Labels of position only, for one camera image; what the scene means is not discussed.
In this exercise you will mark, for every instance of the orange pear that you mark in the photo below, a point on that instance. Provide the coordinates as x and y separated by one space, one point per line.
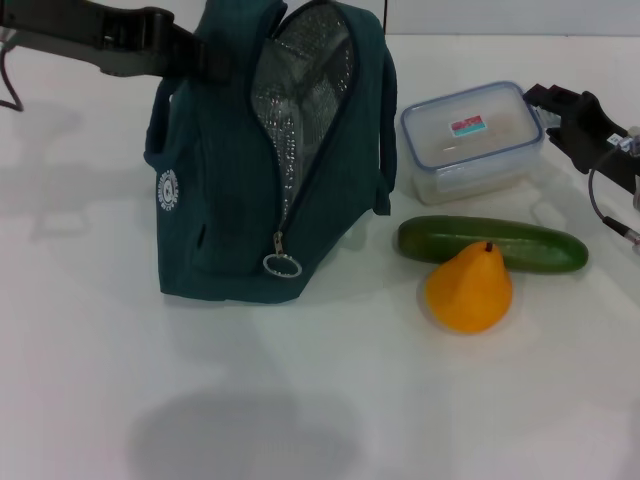
470 295

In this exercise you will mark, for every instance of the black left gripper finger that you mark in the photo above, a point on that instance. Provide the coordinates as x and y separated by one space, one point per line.
200 60

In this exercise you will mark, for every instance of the clear plastic food container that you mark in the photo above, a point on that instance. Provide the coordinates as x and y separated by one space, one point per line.
470 140

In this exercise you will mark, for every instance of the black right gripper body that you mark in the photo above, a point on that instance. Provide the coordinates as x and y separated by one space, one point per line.
600 135

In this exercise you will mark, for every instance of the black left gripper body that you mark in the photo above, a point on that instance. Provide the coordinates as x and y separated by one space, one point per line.
75 30

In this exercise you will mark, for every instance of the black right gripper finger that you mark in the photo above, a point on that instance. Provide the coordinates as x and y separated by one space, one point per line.
565 147
547 97

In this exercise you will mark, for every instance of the green cucumber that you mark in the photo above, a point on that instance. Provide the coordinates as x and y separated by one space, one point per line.
540 250

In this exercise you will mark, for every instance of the teal insulated lunch bag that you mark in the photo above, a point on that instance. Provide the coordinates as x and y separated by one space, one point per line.
215 200

